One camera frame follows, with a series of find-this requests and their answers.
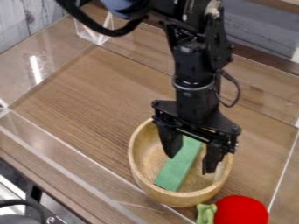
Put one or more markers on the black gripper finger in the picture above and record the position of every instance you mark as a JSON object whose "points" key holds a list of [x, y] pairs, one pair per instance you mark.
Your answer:
{"points": [[214, 156], [171, 138]]}

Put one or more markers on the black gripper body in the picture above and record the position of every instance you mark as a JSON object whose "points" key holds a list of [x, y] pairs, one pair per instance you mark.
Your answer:
{"points": [[195, 113]]}

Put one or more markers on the green rectangular block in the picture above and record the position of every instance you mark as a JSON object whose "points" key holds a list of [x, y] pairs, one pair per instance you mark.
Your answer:
{"points": [[174, 172]]}

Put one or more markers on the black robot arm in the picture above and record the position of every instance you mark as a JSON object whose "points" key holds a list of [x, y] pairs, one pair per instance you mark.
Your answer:
{"points": [[202, 51]]}

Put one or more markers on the brown wooden bowl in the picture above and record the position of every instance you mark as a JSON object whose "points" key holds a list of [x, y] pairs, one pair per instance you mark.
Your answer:
{"points": [[147, 158]]}

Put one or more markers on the red plush ball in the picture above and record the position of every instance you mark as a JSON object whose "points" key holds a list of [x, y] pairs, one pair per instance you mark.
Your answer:
{"points": [[239, 209]]}

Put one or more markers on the small green toy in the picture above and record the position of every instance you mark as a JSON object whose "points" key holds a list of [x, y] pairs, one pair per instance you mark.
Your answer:
{"points": [[206, 213]]}

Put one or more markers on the clear acrylic tray wall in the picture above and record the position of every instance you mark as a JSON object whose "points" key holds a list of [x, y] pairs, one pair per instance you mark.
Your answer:
{"points": [[99, 196]]}

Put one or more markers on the clear acrylic corner bracket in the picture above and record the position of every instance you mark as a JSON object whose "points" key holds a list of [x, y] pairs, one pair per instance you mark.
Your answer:
{"points": [[91, 36]]}

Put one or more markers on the black table frame bracket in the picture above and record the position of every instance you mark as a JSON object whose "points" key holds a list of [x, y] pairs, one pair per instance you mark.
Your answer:
{"points": [[20, 210]]}

